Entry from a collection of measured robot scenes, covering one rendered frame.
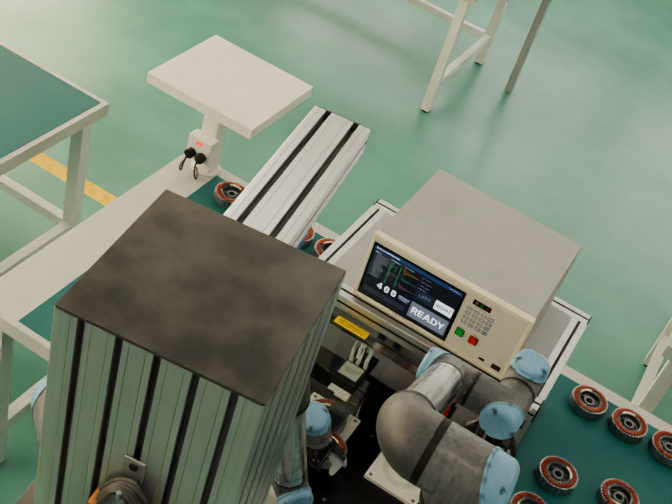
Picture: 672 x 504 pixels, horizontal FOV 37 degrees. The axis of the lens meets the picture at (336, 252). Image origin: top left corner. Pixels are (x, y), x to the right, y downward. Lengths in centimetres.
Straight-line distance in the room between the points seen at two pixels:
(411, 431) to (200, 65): 179
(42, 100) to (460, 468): 245
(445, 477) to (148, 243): 62
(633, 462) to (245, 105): 152
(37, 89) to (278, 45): 236
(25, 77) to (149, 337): 274
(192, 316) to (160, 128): 384
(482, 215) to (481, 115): 315
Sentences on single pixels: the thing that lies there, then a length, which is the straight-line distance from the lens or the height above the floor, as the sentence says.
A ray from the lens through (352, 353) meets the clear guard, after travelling 251.
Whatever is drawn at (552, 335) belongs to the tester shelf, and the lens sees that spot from 273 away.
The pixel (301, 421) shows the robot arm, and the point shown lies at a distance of 202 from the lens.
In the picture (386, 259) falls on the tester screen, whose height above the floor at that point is 127.
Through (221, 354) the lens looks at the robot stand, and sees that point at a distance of 108.
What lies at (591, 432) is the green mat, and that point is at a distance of 309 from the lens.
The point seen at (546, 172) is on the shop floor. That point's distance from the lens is 553.
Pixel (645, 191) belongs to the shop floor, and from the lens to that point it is 577.
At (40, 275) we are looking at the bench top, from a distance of 299.
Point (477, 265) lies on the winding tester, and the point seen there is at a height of 132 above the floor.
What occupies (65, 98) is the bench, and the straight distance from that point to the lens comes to 368.
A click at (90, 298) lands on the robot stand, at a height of 203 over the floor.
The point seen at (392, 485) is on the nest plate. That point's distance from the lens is 265.
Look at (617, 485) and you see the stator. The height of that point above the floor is 78.
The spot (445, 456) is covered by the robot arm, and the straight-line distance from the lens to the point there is 156.
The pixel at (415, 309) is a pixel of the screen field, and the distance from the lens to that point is 252.
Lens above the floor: 281
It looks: 39 degrees down
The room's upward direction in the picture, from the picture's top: 19 degrees clockwise
